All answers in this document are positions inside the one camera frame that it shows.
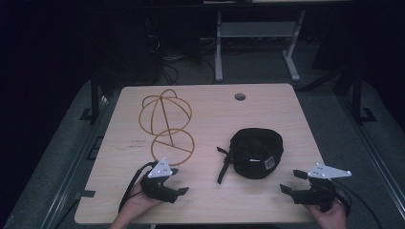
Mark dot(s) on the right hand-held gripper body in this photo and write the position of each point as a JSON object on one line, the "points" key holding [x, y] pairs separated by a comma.
{"points": [[320, 191]]}

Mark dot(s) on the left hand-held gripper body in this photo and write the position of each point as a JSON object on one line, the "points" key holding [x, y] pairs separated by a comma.
{"points": [[159, 187]]}

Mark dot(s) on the black cap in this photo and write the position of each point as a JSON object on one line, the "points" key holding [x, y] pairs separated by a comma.
{"points": [[254, 149]]}

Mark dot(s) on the person's left hand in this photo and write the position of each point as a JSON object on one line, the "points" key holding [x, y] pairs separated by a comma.
{"points": [[140, 202]]}

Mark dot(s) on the person's right hand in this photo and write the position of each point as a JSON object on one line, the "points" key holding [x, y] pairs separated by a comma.
{"points": [[331, 218]]}

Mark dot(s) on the black tape strip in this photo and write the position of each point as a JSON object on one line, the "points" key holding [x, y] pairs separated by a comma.
{"points": [[85, 193]]}

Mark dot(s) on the black metal stand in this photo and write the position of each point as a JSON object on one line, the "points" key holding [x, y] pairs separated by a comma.
{"points": [[358, 95], [94, 98]]}

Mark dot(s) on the aluminium floor rail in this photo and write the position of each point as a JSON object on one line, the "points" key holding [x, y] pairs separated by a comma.
{"points": [[372, 152], [73, 171]]}

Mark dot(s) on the grey metal table frame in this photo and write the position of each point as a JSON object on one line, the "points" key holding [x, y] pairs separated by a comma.
{"points": [[259, 30]]}

